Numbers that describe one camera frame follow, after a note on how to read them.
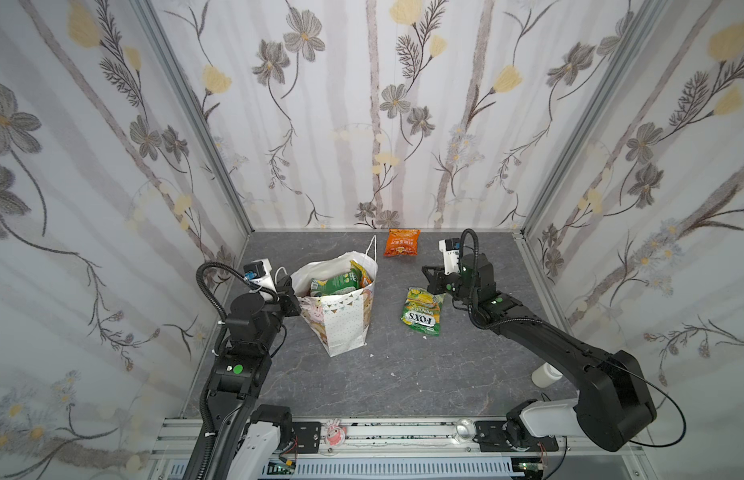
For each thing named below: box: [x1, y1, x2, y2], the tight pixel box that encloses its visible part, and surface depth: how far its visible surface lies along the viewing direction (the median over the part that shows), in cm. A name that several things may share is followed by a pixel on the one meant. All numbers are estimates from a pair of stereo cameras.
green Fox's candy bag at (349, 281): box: [309, 268, 362, 297], surface depth 85 cm
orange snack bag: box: [349, 260, 373, 288], surface depth 85 cm
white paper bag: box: [291, 235, 379, 357], surface depth 82 cm
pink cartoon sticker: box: [326, 418, 346, 447], surface depth 74 cm
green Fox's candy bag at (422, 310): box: [400, 287, 445, 336], surface depth 96 cm
